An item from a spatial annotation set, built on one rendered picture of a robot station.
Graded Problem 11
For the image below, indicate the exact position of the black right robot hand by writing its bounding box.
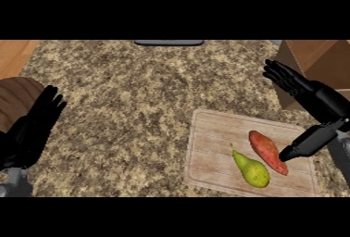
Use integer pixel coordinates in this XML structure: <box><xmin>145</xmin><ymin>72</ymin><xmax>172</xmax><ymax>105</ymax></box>
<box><xmin>263</xmin><ymin>58</ymin><xmax>350</xmax><ymax>163</ymax></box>

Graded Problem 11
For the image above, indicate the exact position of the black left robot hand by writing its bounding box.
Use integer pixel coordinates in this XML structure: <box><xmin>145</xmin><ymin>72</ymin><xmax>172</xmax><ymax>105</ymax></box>
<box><xmin>0</xmin><ymin>84</ymin><xmax>68</xmax><ymax>171</ymax></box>

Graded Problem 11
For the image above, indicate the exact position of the brown cardboard box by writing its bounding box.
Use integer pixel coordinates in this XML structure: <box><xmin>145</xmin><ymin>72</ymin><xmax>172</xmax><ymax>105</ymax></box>
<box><xmin>274</xmin><ymin>40</ymin><xmax>350</xmax><ymax>112</ymax></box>

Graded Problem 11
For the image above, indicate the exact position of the pale wooden cutting board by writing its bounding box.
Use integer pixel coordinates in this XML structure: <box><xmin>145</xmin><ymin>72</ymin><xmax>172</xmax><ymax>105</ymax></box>
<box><xmin>184</xmin><ymin>108</ymin><xmax>322</xmax><ymax>198</ymax></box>

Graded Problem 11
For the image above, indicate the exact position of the green pear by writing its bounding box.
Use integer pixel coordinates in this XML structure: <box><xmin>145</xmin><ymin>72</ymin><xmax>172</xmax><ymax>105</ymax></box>
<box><xmin>229</xmin><ymin>143</ymin><xmax>272</xmax><ymax>189</ymax></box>

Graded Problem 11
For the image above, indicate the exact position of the brown wicker basket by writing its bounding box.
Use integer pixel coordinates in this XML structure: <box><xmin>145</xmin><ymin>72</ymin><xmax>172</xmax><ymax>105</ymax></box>
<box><xmin>0</xmin><ymin>76</ymin><xmax>46</xmax><ymax>133</ymax></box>

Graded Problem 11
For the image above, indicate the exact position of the red sweet potato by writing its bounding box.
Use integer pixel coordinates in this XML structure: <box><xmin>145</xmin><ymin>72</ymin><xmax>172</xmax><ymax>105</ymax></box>
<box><xmin>249</xmin><ymin>130</ymin><xmax>290</xmax><ymax>177</ymax></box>

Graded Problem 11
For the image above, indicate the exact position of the dark grey flat appliance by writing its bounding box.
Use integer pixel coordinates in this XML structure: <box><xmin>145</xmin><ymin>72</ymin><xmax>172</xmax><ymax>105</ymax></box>
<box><xmin>133</xmin><ymin>40</ymin><xmax>206</xmax><ymax>47</ymax></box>

